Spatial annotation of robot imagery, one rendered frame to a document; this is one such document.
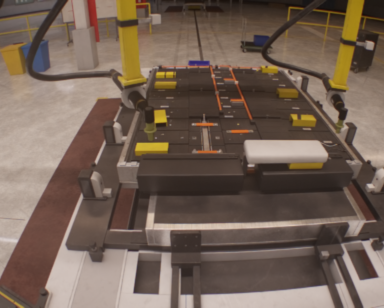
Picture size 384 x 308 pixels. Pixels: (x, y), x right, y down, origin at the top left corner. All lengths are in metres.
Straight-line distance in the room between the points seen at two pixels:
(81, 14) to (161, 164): 5.47
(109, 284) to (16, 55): 6.62
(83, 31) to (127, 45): 5.45
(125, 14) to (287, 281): 1.15
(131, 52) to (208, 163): 0.55
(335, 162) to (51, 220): 2.28
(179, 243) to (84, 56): 5.74
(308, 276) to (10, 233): 2.37
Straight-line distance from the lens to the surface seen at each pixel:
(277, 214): 1.15
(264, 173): 1.15
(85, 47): 6.43
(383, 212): 1.56
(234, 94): 2.08
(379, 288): 1.30
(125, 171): 1.38
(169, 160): 1.19
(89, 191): 1.37
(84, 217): 1.33
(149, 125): 0.88
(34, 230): 2.66
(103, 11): 9.43
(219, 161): 1.18
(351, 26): 1.26
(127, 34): 0.92
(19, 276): 2.42
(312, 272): 1.29
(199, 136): 1.54
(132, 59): 0.94
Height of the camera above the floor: 1.80
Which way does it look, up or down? 35 degrees down
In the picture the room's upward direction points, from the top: straight up
